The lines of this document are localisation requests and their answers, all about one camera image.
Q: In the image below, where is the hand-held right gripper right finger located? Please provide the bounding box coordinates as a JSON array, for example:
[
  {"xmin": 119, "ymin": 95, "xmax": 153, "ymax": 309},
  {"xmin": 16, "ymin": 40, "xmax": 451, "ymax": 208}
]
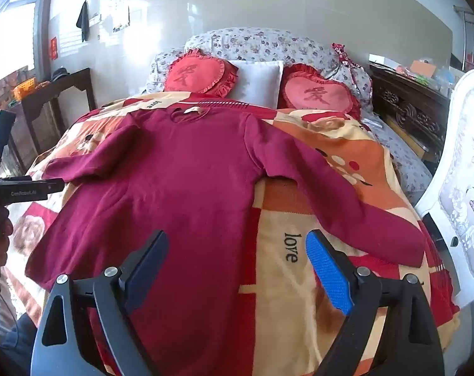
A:
[{"xmin": 304, "ymin": 228, "xmax": 445, "ymax": 376}]

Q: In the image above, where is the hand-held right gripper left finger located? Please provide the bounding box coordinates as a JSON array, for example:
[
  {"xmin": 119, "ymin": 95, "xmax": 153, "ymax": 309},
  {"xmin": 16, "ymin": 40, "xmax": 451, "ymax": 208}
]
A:
[{"xmin": 30, "ymin": 229, "xmax": 171, "ymax": 376}]

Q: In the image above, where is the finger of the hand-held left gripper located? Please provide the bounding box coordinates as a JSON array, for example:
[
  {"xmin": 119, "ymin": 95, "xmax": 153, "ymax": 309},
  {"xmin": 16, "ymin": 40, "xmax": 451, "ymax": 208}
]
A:
[{"xmin": 37, "ymin": 179, "xmax": 66, "ymax": 201}]

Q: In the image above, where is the maroon knit sweater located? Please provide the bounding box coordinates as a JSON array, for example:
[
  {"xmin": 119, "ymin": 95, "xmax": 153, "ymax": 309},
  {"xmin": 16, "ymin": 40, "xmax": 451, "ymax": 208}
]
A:
[{"xmin": 24, "ymin": 100, "xmax": 437, "ymax": 376}]

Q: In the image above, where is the person's left hand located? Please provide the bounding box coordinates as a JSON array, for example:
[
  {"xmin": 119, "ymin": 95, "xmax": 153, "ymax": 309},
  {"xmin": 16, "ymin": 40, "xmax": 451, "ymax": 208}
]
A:
[{"xmin": 0, "ymin": 207, "xmax": 14, "ymax": 272}]

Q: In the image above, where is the orange red printed blanket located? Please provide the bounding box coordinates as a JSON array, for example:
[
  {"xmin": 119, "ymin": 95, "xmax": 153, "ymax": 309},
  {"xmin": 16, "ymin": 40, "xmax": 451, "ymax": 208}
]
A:
[{"xmin": 2, "ymin": 90, "xmax": 461, "ymax": 376}]

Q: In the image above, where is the orange plastic crate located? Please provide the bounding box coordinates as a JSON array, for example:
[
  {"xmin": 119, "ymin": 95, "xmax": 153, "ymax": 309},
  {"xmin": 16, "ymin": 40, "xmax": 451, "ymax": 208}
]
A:
[{"xmin": 12, "ymin": 79, "xmax": 36, "ymax": 101}]

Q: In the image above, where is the dark wooden table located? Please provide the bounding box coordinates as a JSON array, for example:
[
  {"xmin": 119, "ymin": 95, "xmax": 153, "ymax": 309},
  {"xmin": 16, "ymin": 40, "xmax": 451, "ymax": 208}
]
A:
[{"xmin": 8, "ymin": 67, "xmax": 97, "ymax": 173}]

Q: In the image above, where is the floral bed sheet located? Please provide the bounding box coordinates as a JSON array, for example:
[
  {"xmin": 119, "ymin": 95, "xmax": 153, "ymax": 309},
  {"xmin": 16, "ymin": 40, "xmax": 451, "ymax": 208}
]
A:
[{"xmin": 360, "ymin": 107, "xmax": 434, "ymax": 204}]

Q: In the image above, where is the person's dark pants leg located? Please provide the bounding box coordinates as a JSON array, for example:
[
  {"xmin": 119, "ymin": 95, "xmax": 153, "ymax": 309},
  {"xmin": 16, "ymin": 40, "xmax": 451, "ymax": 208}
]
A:
[{"xmin": 0, "ymin": 312, "xmax": 45, "ymax": 365}]

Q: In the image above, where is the window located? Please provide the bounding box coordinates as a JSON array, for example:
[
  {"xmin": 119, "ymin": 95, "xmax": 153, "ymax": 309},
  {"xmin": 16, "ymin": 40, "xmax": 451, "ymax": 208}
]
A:
[{"xmin": 0, "ymin": 0, "xmax": 42, "ymax": 84}]

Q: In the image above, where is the dark hanging garment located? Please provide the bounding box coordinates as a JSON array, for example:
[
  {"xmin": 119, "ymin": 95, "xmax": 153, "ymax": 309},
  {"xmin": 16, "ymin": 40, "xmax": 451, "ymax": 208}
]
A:
[{"xmin": 76, "ymin": 0, "xmax": 91, "ymax": 42}]

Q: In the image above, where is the white upholstered chair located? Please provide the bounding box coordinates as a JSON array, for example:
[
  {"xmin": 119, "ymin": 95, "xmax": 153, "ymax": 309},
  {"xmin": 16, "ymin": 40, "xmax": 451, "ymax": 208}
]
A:
[{"xmin": 413, "ymin": 68, "xmax": 474, "ymax": 310}]

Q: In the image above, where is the red heart-shaped pillow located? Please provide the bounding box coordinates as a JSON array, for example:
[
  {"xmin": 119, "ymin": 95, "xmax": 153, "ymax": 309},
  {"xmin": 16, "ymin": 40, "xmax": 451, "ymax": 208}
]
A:
[
  {"xmin": 279, "ymin": 63, "xmax": 364, "ymax": 115},
  {"xmin": 164, "ymin": 49, "xmax": 242, "ymax": 98}
]

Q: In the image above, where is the dark carved wooden nightstand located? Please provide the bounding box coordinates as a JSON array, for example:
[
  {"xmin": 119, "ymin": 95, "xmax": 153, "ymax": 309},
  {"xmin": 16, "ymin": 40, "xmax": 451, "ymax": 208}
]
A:
[{"xmin": 368, "ymin": 62, "xmax": 454, "ymax": 162}]

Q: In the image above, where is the white square pillow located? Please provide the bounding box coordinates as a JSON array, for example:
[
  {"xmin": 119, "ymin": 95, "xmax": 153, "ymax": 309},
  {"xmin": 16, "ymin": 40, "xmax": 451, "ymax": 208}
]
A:
[{"xmin": 231, "ymin": 60, "xmax": 285, "ymax": 108}]

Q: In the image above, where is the red patterned cloth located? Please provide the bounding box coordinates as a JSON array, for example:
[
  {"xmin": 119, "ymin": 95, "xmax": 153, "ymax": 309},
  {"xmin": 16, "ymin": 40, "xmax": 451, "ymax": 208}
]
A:
[{"xmin": 330, "ymin": 42, "xmax": 356, "ymax": 67}]

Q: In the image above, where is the orange box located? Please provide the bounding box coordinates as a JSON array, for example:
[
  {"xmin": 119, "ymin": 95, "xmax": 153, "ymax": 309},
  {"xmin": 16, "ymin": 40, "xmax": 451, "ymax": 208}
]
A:
[{"xmin": 408, "ymin": 60, "xmax": 436, "ymax": 80}]

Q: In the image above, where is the floral pillow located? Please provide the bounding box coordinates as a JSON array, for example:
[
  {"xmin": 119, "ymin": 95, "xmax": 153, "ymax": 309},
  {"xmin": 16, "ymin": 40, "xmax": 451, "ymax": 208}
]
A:
[{"xmin": 146, "ymin": 29, "xmax": 373, "ymax": 108}]

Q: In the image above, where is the wall chart poster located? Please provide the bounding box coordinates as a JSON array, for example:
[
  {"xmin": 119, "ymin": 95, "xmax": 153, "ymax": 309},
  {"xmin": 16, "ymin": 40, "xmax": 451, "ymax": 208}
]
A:
[{"xmin": 112, "ymin": 0, "xmax": 133, "ymax": 32}]

